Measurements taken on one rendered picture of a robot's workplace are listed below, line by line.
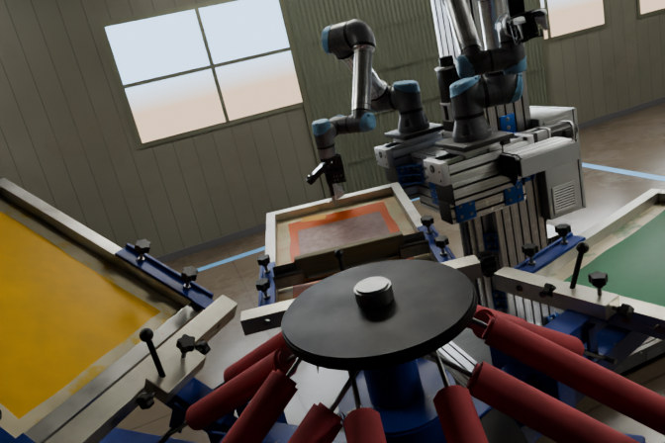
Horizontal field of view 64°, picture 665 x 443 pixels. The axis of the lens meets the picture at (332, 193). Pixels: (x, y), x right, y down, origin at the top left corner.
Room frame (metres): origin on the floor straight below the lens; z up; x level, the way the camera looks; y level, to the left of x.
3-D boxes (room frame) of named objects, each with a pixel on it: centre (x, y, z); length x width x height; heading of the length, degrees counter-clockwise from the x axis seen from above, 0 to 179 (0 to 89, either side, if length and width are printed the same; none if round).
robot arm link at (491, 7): (2.03, -0.72, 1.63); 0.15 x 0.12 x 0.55; 82
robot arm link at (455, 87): (2.05, -0.59, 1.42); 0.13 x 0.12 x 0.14; 82
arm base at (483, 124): (2.05, -0.59, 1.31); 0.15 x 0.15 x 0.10
